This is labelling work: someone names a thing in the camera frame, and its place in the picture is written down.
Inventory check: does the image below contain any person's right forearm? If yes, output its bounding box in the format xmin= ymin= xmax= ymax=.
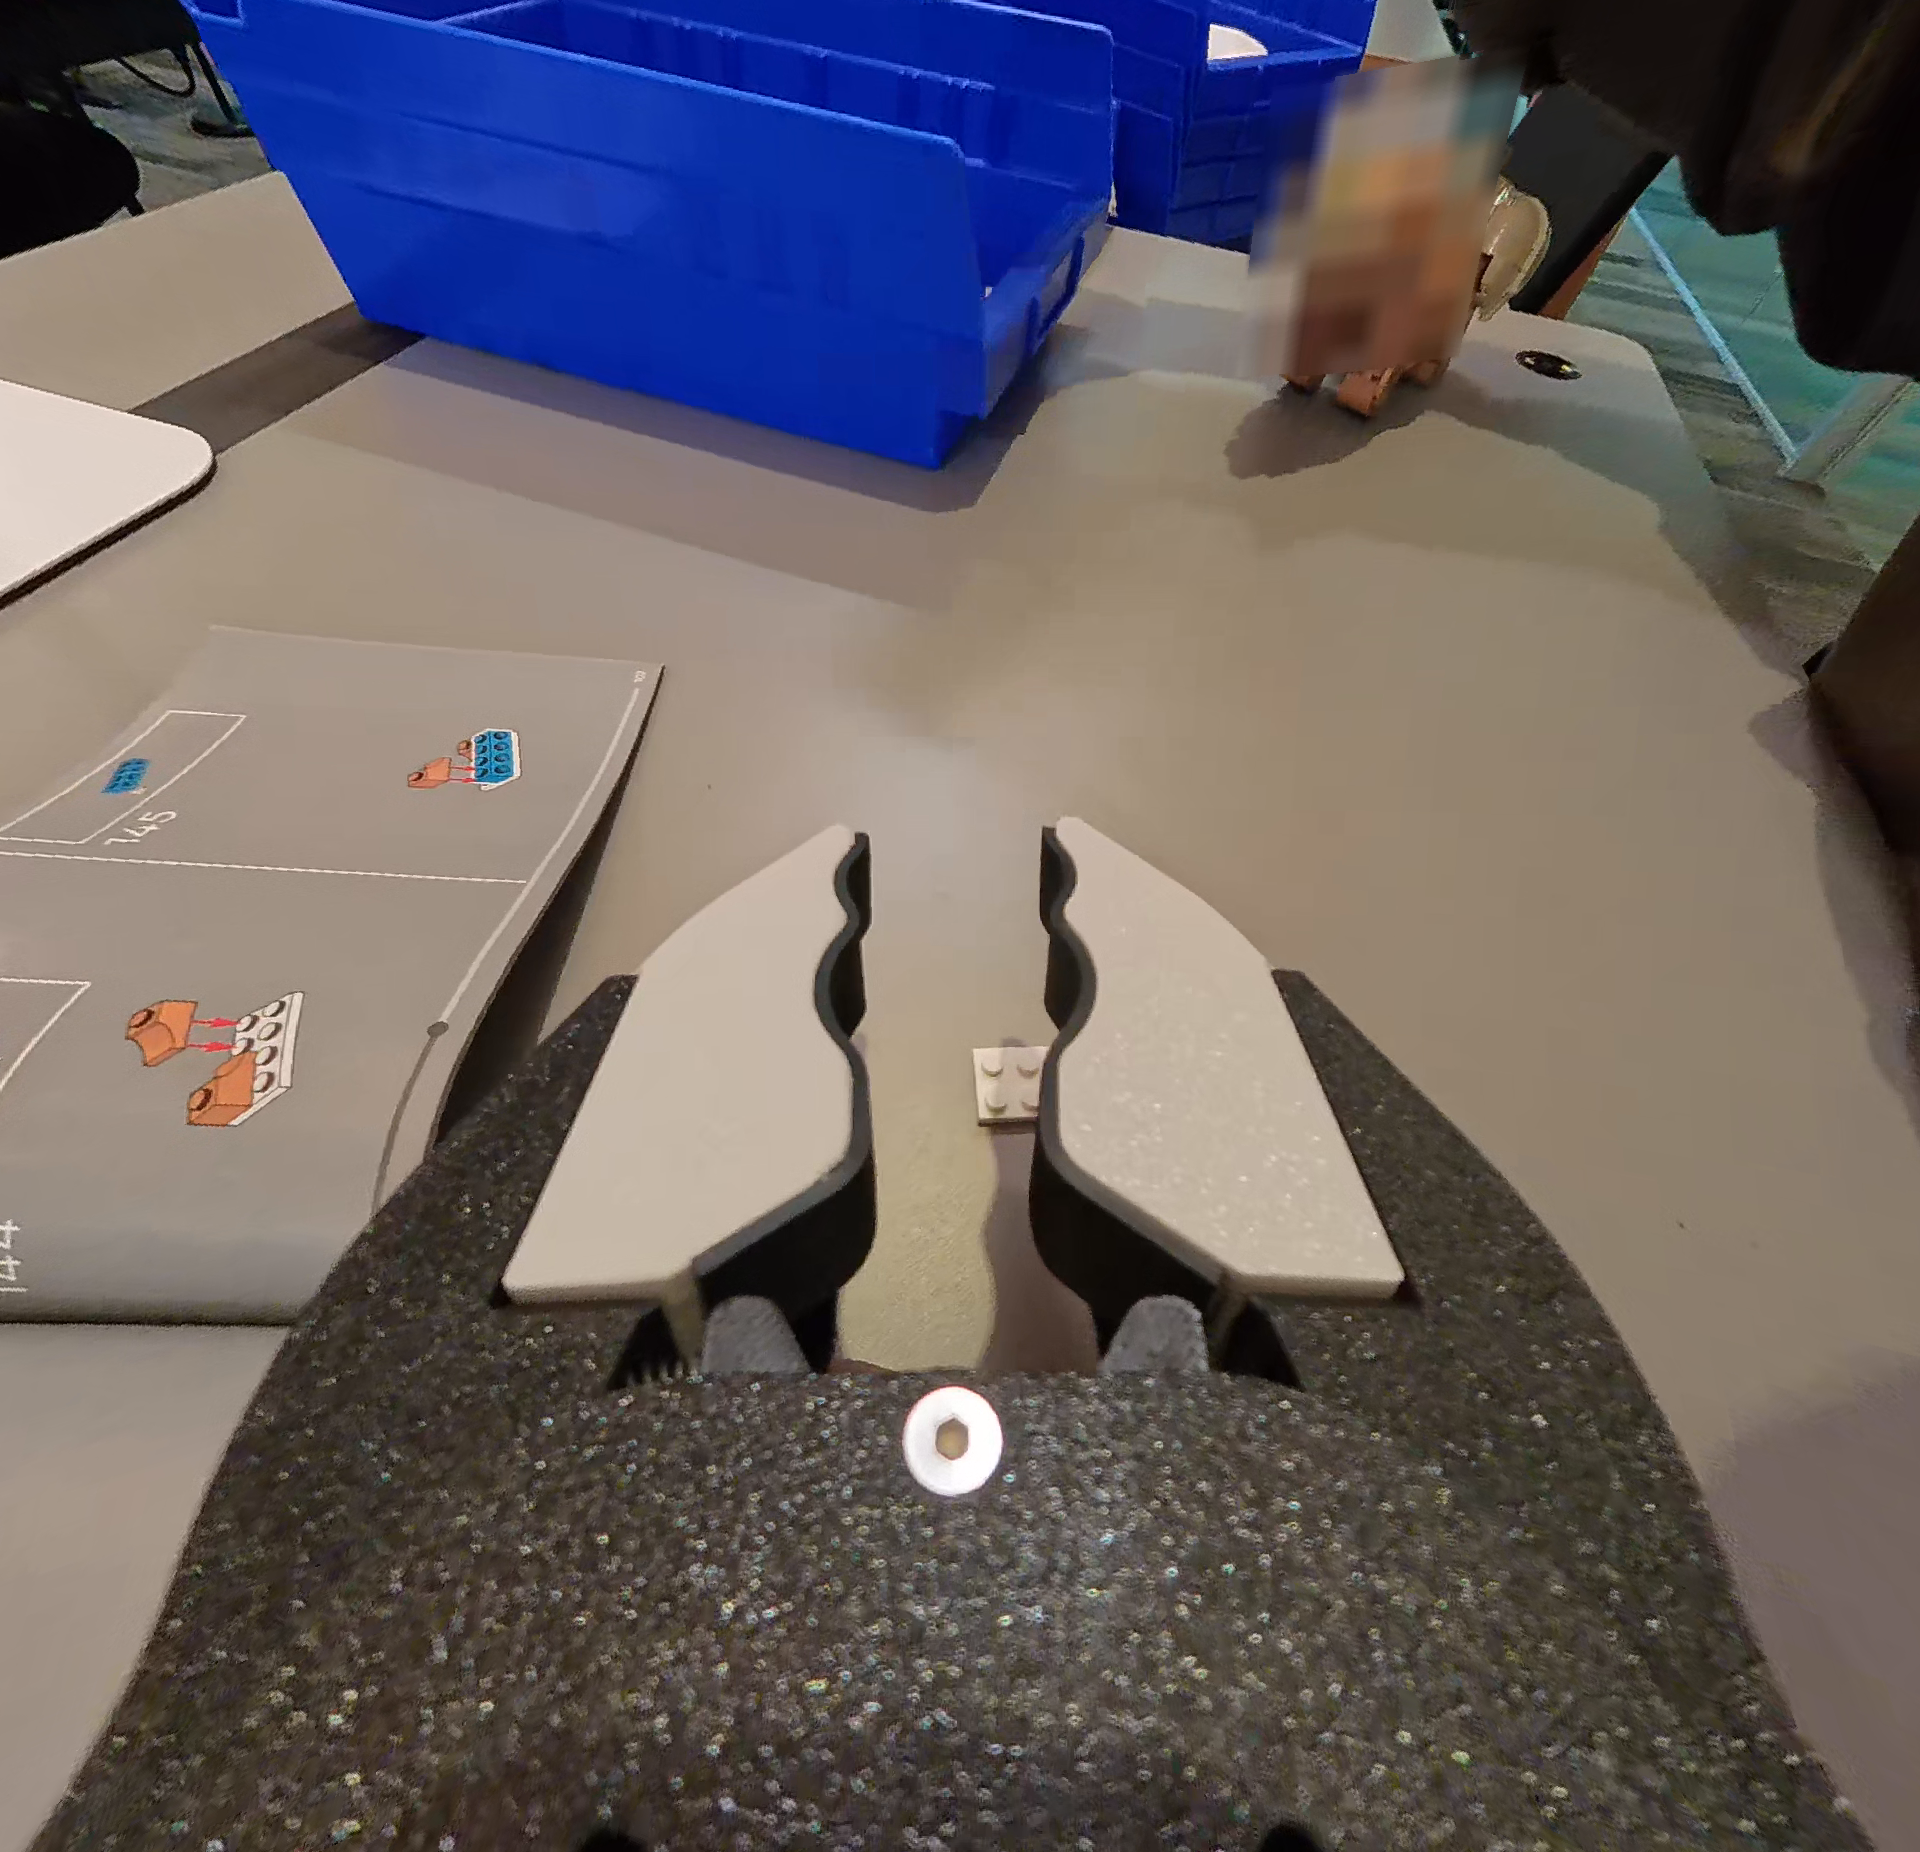
xmin=1430 ymin=0 xmax=1920 ymax=376

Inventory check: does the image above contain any white stand base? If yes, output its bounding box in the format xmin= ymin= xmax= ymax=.
xmin=0 ymin=381 xmax=215 ymax=605

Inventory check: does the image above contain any blue plastic bin with bricks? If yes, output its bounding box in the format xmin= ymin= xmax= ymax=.
xmin=149 ymin=0 xmax=1114 ymax=470

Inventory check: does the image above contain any grey instruction booklet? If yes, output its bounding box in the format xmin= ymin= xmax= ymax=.
xmin=0 ymin=624 xmax=665 ymax=1325

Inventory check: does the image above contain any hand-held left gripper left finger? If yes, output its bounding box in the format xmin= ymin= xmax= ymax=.
xmin=498 ymin=824 xmax=879 ymax=1366

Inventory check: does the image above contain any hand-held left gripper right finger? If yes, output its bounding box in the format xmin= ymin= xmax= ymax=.
xmin=1025 ymin=812 xmax=1407 ymax=1374

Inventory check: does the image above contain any black office chair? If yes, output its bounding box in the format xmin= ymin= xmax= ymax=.
xmin=0 ymin=0 xmax=147 ymax=261

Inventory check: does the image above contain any brown toy brick figure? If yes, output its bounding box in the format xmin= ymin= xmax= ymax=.
xmin=1282 ymin=177 xmax=1555 ymax=428

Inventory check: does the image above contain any grey desk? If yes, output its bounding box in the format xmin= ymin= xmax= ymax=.
xmin=0 ymin=0 xmax=1920 ymax=1852

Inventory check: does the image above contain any person's dark brown jacket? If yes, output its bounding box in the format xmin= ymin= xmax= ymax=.
xmin=1799 ymin=523 xmax=1920 ymax=1014

